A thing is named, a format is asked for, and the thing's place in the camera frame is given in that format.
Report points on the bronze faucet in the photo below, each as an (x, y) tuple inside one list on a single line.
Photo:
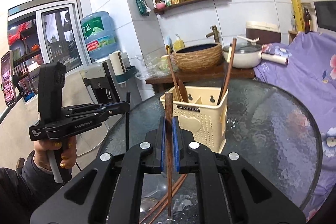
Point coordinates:
[(214, 32)]

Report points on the wooden counter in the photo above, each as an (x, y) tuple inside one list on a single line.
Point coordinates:
[(236, 73)]

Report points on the white ladle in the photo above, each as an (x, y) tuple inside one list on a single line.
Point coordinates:
[(248, 39)]

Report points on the large metal spoon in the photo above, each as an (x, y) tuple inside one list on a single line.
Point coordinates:
[(148, 204)]

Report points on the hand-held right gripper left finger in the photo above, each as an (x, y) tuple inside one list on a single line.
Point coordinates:
[(162, 145)]

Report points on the grey water dispenser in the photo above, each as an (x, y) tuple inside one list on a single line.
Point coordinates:
[(95, 77)]

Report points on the cream plastic utensil holder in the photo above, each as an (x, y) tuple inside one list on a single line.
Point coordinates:
[(207, 129)]

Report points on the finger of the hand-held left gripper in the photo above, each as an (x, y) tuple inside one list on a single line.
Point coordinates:
[(89, 116), (115, 106)]

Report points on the purple floral cloth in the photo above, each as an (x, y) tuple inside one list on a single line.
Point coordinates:
[(315, 82)]

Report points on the white paper cup tube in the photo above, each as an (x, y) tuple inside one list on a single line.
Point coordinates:
[(116, 62)]

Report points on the brown glass bottle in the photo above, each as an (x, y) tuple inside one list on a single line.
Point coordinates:
[(307, 20)]

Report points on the person's left hand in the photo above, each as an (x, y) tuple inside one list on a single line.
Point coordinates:
[(42, 150)]

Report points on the woven-look sink basin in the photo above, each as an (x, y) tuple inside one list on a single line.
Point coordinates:
[(197, 58)]

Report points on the clear plastic bag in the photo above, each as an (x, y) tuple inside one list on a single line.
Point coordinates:
[(157, 66)]

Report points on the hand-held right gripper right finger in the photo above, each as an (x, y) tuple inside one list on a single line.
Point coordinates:
[(176, 145)]

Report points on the teal cup holder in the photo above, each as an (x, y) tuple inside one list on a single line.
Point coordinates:
[(128, 74)]

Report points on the yellow roll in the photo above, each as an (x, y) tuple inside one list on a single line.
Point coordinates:
[(296, 8)]

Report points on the pink bowl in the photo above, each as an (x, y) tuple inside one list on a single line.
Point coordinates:
[(160, 5)]

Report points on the white microwave oven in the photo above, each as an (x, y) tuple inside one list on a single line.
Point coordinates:
[(325, 14)]

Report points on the blue and yellow brushes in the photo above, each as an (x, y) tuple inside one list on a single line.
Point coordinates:
[(168, 48)]

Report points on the yellow soap dispenser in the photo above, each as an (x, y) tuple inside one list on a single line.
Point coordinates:
[(179, 44)]

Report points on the person's left forearm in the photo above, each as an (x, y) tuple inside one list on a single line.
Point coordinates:
[(18, 187)]

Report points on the aluminium sliding window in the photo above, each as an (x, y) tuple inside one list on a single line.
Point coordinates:
[(60, 37)]

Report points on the brown and cream rice cooker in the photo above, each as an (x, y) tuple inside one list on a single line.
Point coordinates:
[(265, 35)]

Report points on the small clear bottle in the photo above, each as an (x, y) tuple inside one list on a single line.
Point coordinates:
[(293, 23)]

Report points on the smartphone on mount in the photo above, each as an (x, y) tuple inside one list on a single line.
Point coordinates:
[(8, 79)]

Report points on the white pot with lid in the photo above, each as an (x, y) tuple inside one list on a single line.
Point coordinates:
[(244, 58)]

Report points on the black chopstick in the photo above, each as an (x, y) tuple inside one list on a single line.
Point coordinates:
[(127, 134)]

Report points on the blue water jug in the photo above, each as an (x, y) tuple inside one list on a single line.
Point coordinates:
[(98, 32)]

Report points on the green hanging packet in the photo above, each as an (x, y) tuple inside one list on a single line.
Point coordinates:
[(141, 5)]

